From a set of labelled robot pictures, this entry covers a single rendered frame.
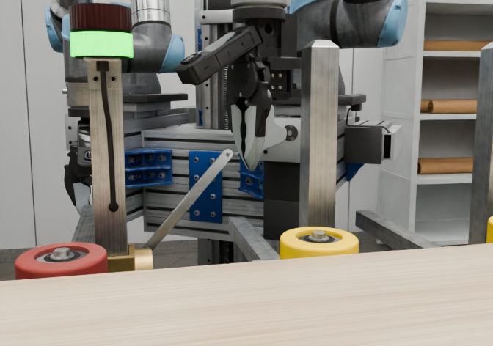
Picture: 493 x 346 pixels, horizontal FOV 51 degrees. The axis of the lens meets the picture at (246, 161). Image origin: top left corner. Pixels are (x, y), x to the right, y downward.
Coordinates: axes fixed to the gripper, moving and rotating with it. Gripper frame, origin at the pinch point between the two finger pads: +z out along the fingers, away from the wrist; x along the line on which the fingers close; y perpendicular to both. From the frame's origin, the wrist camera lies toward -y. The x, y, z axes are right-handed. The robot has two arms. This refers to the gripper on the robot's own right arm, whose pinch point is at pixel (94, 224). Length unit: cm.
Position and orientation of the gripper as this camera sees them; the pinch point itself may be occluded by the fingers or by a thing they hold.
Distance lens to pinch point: 92.9
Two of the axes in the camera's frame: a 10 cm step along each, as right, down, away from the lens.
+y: -2.2, -1.6, 9.6
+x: -9.8, 0.3, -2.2
